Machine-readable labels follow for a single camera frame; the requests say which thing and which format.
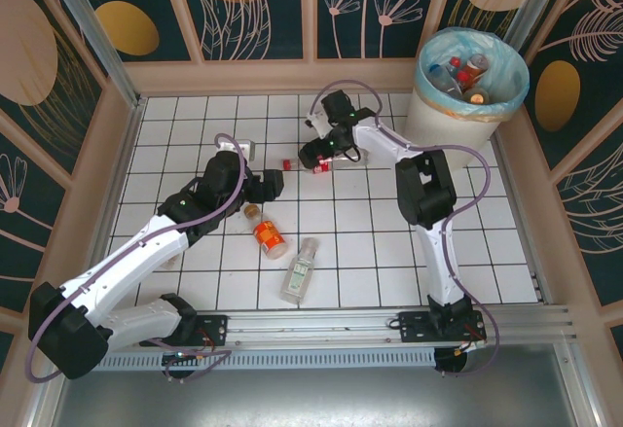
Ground red-capped clear cola bottle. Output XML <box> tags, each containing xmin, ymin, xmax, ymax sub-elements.
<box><xmin>281</xmin><ymin>148</ymin><xmax>372</xmax><ymax>176</ymax></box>

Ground orange label bottle brown cap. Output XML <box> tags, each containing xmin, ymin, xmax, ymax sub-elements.
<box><xmin>244</xmin><ymin>202</ymin><xmax>289</xmax><ymax>259</ymax></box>

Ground white-capped clear water bottle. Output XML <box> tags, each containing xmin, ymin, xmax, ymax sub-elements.
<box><xmin>426</xmin><ymin>63</ymin><xmax>458</xmax><ymax>96</ymax></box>

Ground small clear bottle green label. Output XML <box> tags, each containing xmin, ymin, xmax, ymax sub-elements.
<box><xmin>279</xmin><ymin>236</ymin><xmax>320</xmax><ymax>306</ymax></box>

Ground brown drink bottle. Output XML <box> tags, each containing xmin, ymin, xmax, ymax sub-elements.
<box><xmin>461</xmin><ymin>53</ymin><xmax>492</xmax><ymax>106</ymax></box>

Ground white waste bin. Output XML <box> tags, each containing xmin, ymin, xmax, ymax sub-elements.
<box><xmin>403</xmin><ymin>95</ymin><xmax>502</xmax><ymax>170</ymax></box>

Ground light blue bin liner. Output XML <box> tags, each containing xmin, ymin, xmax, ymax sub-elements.
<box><xmin>416</xmin><ymin>27</ymin><xmax>531</xmax><ymax>125</ymax></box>

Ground grey metal panel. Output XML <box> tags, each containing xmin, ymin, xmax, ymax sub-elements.
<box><xmin>48</xmin><ymin>343</ymin><xmax>585</xmax><ymax>427</ymax></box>

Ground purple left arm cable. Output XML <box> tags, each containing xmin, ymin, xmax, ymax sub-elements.
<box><xmin>24</xmin><ymin>132</ymin><xmax>246</xmax><ymax>383</ymax></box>

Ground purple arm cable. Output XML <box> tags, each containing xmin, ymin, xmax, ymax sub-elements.
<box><xmin>309</xmin><ymin>80</ymin><xmax>502</xmax><ymax>379</ymax></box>
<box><xmin>24</xmin><ymin>132</ymin><xmax>246</xmax><ymax>383</ymax></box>

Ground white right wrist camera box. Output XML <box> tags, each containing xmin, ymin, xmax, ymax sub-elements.
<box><xmin>306</xmin><ymin>113</ymin><xmax>332</xmax><ymax>139</ymax></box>

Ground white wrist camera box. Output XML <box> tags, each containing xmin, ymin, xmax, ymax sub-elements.
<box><xmin>216</xmin><ymin>138</ymin><xmax>257</xmax><ymax>160</ymax></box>
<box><xmin>306</xmin><ymin>113</ymin><xmax>332</xmax><ymax>139</ymax></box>

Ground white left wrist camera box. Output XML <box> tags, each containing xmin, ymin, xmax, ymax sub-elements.
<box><xmin>216</xmin><ymin>138</ymin><xmax>257</xmax><ymax>160</ymax></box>

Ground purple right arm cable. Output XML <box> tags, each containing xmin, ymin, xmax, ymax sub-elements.
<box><xmin>309</xmin><ymin>80</ymin><xmax>502</xmax><ymax>379</ymax></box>

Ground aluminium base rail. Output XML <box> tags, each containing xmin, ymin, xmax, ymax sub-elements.
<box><xmin>46</xmin><ymin>305</ymin><xmax>578</xmax><ymax>350</ymax></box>

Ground grey slotted cable duct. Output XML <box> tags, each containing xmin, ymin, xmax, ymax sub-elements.
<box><xmin>104</xmin><ymin>352</ymin><xmax>437</xmax><ymax>370</ymax></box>

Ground aluminium frame post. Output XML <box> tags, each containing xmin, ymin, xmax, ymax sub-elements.
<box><xmin>41</xmin><ymin>0</ymin><xmax>147</xmax><ymax>107</ymax></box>
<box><xmin>500</xmin><ymin>0</ymin><xmax>554</xmax><ymax>76</ymax></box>

